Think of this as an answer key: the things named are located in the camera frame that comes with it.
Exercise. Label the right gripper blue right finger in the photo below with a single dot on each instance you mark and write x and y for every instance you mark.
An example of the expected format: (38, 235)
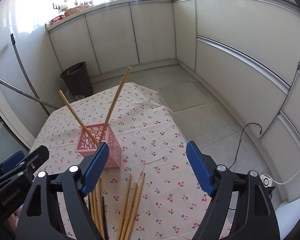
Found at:
(203, 167)

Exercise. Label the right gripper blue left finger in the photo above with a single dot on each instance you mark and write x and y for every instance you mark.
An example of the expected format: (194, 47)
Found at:
(92, 167)

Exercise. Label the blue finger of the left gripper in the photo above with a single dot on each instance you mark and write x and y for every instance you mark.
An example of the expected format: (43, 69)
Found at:
(12, 161)

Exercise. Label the bamboo chopstick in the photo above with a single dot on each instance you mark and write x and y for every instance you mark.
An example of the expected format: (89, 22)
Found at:
(77, 118)
(123, 81)
(124, 204)
(93, 208)
(99, 207)
(135, 206)
(128, 211)

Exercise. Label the cherry print tablecloth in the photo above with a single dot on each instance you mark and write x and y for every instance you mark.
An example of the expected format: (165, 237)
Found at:
(172, 203)

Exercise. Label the white power strip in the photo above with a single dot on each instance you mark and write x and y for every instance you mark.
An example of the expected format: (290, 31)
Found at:
(268, 183)

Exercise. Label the dark chopstick on table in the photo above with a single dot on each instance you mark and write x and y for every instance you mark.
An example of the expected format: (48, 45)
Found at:
(104, 220)

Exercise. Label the dark brown trash bin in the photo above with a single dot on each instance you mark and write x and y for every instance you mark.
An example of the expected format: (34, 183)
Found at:
(77, 80)

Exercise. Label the wicker basket on counter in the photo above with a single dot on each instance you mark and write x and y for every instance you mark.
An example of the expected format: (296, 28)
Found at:
(76, 9)

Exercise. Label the metal mop handle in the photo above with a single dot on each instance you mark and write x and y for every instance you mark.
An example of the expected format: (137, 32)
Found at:
(22, 67)

